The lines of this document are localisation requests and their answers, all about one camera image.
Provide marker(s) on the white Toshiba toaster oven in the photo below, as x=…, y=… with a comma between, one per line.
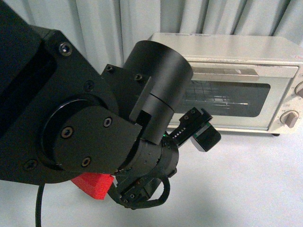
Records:
x=236, y=49

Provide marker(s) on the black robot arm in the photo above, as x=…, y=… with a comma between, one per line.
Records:
x=61, y=120

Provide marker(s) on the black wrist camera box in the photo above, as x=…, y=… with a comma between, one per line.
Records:
x=206, y=138

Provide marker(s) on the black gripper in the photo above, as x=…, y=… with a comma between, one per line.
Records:
x=144, y=183

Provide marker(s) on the lower beige oven knob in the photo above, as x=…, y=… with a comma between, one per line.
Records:
x=289, y=118

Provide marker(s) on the red plastic block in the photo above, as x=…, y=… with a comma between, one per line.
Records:
x=93, y=184

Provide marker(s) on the beige oven knob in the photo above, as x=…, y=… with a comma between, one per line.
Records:
x=299, y=90
x=289, y=118

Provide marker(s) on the oven glass door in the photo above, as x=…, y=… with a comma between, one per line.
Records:
x=239, y=97

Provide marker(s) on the upper beige oven knob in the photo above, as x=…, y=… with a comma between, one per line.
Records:
x=299, y=90

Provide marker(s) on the white pleated curtain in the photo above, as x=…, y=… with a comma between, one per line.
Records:
x=105, y=31

